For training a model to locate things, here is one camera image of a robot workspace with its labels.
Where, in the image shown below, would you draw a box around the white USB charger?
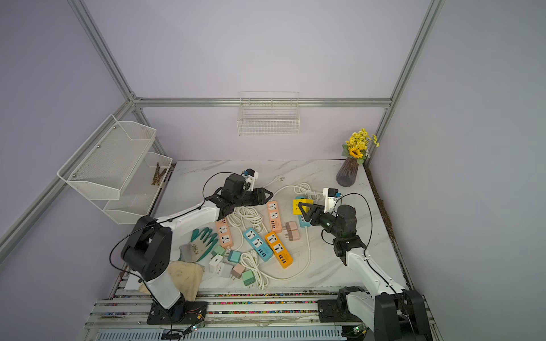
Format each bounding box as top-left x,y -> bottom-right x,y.
208,254 -> 223,274

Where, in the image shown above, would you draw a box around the white bundled cable front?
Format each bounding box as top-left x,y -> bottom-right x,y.
239,249 -> 272,291

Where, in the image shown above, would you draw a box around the short pink power strip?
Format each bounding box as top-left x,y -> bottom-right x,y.
216,218 -> 234,249

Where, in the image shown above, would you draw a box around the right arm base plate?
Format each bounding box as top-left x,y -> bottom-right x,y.
317,294 -> 361,323

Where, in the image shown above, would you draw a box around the bright green plug adapter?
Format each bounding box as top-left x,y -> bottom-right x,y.
242,270 -> 256,286

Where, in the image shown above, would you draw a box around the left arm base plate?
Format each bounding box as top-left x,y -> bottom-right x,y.
146,301 -> 208,325

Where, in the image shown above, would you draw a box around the green coated work glove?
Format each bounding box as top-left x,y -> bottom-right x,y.
179,227 -> 218,263

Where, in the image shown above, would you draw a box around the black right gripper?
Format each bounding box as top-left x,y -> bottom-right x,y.
299,203 -> 342,239

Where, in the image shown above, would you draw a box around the beige cloth glove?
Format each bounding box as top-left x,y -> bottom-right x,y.
139,261 -> 204,308

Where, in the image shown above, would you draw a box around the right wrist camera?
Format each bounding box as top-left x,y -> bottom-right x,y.
323,188 -> 341,213

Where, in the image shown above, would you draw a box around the teal power strip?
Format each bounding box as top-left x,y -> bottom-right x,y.
293,196 -> 313,228

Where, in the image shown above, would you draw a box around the dusty pink plug adapter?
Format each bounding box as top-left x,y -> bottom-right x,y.
230,263 -> 246,279

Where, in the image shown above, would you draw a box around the white coiled cable right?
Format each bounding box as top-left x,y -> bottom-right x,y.
272,182 -> 326,203

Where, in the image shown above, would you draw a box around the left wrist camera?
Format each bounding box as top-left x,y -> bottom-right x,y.
241,169 -> 259,192

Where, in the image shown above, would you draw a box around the white coiled cable left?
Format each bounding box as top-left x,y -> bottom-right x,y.
227,174 -> 286,235

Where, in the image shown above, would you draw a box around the yellow artificial flower bouquet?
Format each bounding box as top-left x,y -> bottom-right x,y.
342,128 -> 380,165

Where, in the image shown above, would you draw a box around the white wire wall basket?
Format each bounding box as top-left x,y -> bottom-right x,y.
237,91 -> 301,136

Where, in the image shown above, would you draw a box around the white coiled cable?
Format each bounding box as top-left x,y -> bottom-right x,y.
272,182 -> 326,203
227,174 -> 286,235

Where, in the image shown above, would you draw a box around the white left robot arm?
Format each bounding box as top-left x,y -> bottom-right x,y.
121,169 -> 274,310

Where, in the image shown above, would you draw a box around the purple ribbed glass vase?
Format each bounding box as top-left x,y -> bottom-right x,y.
336,157 -> 359,187

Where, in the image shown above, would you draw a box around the teal plug adapter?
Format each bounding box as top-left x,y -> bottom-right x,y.
227,250 -> 242,264

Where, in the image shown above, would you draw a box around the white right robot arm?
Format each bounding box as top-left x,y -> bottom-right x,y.
299,203 -> 433,340

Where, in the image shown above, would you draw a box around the orange power strip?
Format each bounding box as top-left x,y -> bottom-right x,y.
265,232 -> 293,269

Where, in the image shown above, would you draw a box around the aluminium frame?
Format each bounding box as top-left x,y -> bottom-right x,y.
0,0 -> 446,341

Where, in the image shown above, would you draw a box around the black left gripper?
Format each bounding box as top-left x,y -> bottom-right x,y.
234,188 -> 273,209

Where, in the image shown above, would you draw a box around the brown sticks on shelf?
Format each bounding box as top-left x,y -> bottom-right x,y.
152,163 -> 168,186

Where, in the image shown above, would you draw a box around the beige plug adapter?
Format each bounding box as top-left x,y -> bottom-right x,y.
285,221 -> 299,231
287,230 -> 301,242

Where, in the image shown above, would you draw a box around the grey white plug adapter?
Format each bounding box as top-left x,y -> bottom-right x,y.
216,263 -> 233,278

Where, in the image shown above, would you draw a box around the white mesh two-tier shelf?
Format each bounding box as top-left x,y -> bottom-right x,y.
57,115 -> 172,225

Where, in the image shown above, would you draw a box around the yellow cube socket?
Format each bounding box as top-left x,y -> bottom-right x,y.
292,197 -> 314,215

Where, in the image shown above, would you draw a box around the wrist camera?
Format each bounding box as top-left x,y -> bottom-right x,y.
323,188 -> 341,213
241,169 -> 259,192

